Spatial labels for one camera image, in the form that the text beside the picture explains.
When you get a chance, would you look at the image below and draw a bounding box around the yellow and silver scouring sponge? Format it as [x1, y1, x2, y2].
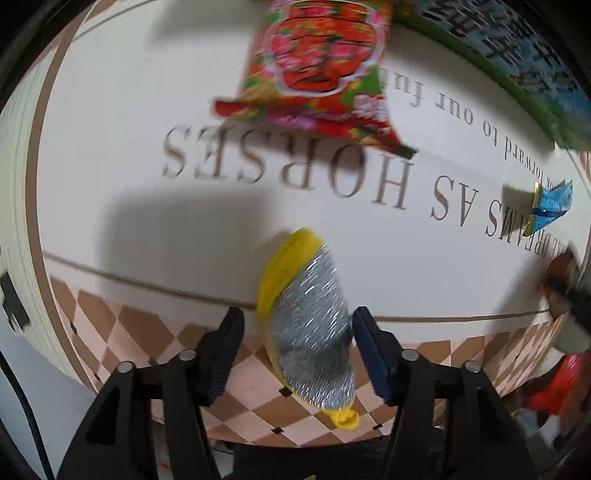
[257, 228, 360, 431]

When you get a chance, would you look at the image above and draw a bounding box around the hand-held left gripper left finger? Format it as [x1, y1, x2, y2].
[56, 306, 245, 480]

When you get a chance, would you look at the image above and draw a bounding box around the black cable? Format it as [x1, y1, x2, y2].
[0, 351, 56, 480]

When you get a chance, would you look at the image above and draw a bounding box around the red plastic bag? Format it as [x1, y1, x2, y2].
[529, 353, 583, 416]

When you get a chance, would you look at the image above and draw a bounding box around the blue snack packet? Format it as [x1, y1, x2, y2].
[529, 179, 574, 235]

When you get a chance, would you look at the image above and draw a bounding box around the red floral fabric pouch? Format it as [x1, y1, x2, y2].
[212, 0, 419, 160]

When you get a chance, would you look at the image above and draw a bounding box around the white printed mat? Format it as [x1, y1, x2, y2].
[0, 0, 591, 448]

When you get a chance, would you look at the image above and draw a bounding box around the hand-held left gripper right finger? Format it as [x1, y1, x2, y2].
[352, 306, 539, 480]

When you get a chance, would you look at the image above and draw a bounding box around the brown furry object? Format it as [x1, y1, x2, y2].
[539, 251, 591, 319]

